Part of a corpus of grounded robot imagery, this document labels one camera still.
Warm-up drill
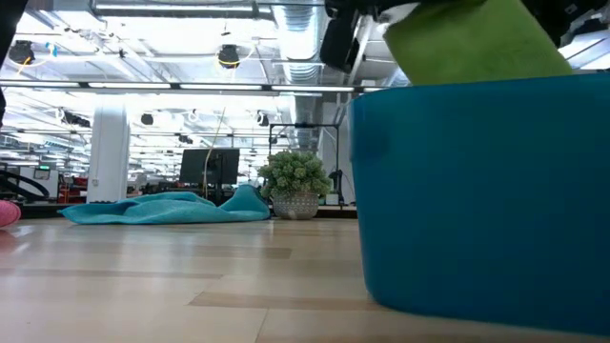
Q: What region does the green potted plant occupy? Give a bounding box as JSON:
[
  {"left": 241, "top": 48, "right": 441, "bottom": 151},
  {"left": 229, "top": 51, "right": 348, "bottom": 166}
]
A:
[{"left": 256, "top": 150, "right": 333, "bottom": 221}]

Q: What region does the black office monitor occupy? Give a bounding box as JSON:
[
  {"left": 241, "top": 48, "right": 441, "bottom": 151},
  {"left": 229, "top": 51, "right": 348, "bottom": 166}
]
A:
[{"left": 179, "top": 148, "right": 241, "bottom": 187}]

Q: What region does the black curved hose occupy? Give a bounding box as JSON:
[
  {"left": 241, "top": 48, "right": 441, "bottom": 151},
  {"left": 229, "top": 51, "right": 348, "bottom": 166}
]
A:
[{"left": 0, "top": 169, "right": 51, "bottom": 202}]

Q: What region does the black metal rack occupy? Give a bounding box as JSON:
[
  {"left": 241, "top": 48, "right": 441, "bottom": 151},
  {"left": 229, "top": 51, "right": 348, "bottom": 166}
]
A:
[{"left": 269, "top": 122, "right": 340, "bottom": 206}]

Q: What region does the pink microfiber towel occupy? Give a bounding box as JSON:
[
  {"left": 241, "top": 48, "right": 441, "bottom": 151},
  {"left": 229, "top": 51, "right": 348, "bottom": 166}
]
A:
[{"left": 0, "top": 199, "right": 23, "bottom": 229}]

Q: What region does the blue microfiber towel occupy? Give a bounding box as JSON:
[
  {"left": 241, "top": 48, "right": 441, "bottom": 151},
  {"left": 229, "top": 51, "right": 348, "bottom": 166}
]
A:
[{"left": 57, "top": 184, "right": 272, "bottom": 225}]

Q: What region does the teal plastic bin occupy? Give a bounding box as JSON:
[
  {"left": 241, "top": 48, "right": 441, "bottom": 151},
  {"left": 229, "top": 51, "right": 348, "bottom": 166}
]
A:
[{"left": 346, "top": 71, "right": 610, "bottom": 337}]

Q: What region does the white room pillar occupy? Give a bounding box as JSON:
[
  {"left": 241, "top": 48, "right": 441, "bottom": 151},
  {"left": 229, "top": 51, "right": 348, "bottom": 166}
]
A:
[{"left": 86, "top": 111, "right": 131, "bottom": 205}]

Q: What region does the long ceiling light bar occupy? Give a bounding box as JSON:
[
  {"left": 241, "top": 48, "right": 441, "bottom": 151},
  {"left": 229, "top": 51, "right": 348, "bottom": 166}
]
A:
[{"left": 0, "top": 80, "right": 382, "bottom": 94}]

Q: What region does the red tool cart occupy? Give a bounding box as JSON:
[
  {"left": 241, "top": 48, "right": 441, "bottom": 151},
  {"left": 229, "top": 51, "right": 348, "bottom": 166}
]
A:
[{"left": 57, "top": 175, "right": 90, "bottom": 205}]

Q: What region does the white office cabinet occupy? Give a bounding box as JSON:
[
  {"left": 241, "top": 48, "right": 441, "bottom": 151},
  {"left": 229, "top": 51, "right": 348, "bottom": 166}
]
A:
[{"left": 18, "top": 165, "right": 60, "bottom": 200}]

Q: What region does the hanging yellow cable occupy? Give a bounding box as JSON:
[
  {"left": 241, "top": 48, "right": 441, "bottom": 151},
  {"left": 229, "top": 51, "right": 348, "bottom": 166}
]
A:
[{"left": 203, "top": 107, "right": 227, "bottom": 197}]

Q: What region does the silver ventilation duct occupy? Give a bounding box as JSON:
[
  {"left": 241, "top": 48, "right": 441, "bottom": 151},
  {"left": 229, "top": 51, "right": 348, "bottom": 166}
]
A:
[{"left": 269, "top": 4, "right": 331, "bottom": 87}]

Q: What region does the green microfiber towel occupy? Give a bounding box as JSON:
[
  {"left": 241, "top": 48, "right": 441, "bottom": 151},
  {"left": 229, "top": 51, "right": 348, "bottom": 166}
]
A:
[{"left": 382, "top": 0, "right": 575, "bottom": 87}]

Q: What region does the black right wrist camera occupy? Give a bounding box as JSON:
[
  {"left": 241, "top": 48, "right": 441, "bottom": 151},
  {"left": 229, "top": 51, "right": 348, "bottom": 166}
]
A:
[{"left": 319, "top": 0, "right": 363, "bottom": 75}]

